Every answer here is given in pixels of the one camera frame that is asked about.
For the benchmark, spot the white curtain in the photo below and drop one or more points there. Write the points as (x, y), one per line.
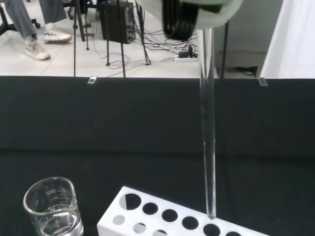
(290, 39)

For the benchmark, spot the black computer tower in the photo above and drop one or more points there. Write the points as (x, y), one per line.
(115, 22)

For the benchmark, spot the black power adapter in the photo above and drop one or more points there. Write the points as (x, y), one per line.
(183, 54)

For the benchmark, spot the black office chair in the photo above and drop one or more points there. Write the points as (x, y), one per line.
(5, 23)

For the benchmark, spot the white test tube rack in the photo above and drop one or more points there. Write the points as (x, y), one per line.
(110, 221)

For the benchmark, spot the clear glass beaker with water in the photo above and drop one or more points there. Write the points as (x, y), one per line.
(53, 216)

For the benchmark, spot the clear cloth clip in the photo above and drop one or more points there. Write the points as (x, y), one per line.
(262, 82)
(92, 80)

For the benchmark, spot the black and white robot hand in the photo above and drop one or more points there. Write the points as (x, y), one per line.
(214, 17)

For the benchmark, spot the black bench cloth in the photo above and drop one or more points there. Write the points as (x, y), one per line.
(123, 123)

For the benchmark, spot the white power strip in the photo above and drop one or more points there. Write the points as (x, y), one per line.
(187, 59)

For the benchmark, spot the person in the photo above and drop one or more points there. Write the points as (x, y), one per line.
(18, 19)

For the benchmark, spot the black tripod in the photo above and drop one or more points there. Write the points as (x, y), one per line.
(74, 37)
(121, 49)

